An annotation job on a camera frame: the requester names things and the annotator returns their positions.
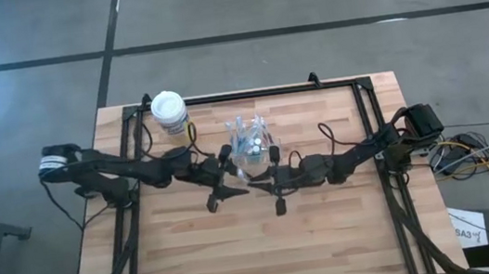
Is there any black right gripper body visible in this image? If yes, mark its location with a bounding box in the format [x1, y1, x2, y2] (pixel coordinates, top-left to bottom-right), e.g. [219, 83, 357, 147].
[266, 140, 309, 217]

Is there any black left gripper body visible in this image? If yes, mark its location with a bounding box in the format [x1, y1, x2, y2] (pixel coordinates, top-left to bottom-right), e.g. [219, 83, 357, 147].
[199, 143, 241, 215]

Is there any orange white toothbrush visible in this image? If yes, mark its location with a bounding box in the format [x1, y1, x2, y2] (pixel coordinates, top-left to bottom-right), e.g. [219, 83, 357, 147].
[260, 115, 275, 148]

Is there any maroon white toothbrush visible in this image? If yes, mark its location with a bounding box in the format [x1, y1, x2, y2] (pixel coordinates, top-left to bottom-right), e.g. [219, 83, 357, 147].
[256, 113, 273, 148]

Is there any white purple toothbrush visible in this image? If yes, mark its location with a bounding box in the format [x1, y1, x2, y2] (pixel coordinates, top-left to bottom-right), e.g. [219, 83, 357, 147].
[250, 114, 264, 141]

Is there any clear acrylic organizer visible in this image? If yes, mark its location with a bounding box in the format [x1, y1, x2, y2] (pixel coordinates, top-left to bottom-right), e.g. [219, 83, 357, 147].
[224, 123, 286, 169]

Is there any yellow Lysol wipes canister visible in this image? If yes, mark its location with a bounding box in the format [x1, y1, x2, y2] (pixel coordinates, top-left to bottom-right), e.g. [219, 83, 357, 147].
[148, 87, 195, 150]

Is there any white paper sign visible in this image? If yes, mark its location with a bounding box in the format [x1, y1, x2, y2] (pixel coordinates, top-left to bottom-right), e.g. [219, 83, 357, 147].
[445, 202, 489, 252]

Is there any black aluminium table frame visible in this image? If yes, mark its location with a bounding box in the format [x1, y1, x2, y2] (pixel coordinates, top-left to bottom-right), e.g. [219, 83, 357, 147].
[51, 56, 468, 274]

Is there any white floor cable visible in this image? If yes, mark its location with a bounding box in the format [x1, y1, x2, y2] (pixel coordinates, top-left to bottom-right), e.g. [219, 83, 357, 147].
[431, 138, 489, 176]

